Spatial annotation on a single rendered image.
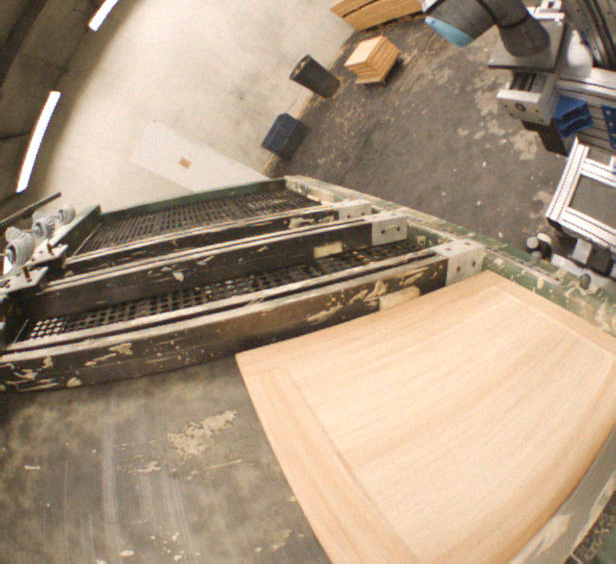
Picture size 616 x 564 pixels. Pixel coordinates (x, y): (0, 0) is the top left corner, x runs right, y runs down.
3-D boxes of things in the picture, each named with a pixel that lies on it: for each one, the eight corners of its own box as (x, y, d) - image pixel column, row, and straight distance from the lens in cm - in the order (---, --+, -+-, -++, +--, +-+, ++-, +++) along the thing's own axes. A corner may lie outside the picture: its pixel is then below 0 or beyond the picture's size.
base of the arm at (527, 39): (512, 27, 106) (494, 2, 101) (553, 27, 99) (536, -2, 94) (499, 56, 96) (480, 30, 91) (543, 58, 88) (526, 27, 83)
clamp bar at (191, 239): (374, 224, 109) (373, 152, 104) (23, 300, 109) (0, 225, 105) (359, 217, 117) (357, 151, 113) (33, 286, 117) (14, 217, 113)
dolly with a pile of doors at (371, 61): (408, 56, 394) (383, 34, 380) (387, 88, 371) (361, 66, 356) (380, 61, 444) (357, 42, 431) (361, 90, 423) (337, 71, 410)
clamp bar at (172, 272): (411, 240, 94) (412, 157, 89) (1, 331, 95) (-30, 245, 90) (390, 231, 102) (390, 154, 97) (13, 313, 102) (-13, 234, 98)
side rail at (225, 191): (287, 196, 190) (285, 178, 188) (103, 233, 188) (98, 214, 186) (282, 194, 198) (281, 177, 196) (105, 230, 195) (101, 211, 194)
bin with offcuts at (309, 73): (348, 76, 499) (313, 51, 482) (330, 102, 483) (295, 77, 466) (333, 78, 545) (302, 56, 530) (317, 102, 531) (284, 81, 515)
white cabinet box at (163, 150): (283, 188, 446) (150, 120, 421) (262, 224, 452) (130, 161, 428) (272, 180, 503) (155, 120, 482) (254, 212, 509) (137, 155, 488)
